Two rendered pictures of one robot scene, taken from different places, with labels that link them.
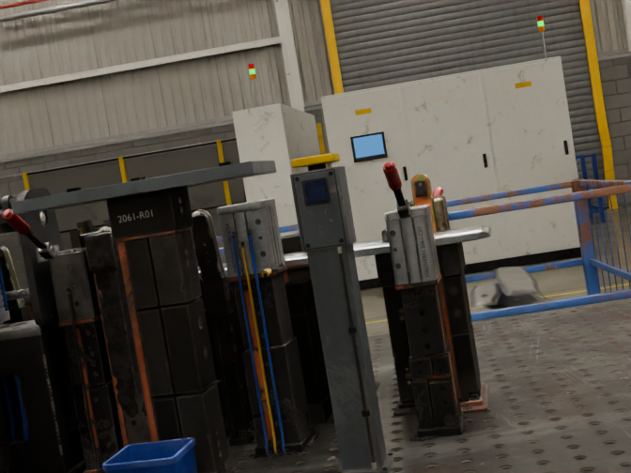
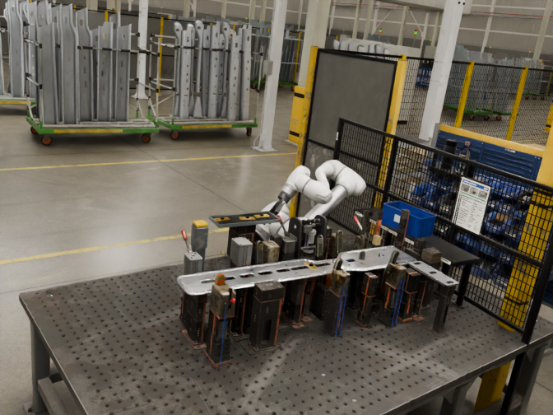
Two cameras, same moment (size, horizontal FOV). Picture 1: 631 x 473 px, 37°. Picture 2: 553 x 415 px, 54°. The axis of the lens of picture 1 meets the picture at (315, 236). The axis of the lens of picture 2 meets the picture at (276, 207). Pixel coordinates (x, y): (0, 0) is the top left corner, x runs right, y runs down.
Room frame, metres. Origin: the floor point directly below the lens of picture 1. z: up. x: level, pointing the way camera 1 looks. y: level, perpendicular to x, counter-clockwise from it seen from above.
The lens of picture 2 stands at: (3.50, -1.59, 2.16)
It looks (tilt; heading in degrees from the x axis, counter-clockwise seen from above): 18 degrees down; 136
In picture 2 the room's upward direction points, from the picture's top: 7 degrees clockwise
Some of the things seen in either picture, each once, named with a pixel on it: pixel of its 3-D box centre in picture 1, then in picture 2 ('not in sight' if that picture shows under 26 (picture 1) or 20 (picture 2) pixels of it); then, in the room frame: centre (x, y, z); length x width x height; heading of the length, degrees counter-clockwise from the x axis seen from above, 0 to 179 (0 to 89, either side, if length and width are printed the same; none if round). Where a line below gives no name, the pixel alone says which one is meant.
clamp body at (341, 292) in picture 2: not in sight; (336, 301); (1.97, 0.42, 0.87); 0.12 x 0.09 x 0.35; 168
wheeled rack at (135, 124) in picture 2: not in sight; (93, 86); (-5.16, 2.43, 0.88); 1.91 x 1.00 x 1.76; 81
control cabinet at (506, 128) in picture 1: (449, 154); not in sight; (9.70, -1.49, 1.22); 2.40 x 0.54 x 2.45; 85
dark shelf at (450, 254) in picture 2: not in sight; (411, 233); (1.77, 1.31, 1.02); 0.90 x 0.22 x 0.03; 168
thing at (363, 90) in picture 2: not in sight; (341, 156); (0.08, 2.57, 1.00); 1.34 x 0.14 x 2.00; 174
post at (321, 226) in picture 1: (342, 320); (197, 264); (1.35, -0.02, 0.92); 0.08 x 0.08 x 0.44; 78
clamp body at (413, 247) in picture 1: (424, 319); (190, 288); (1.50, -0.15, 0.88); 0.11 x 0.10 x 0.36; 168
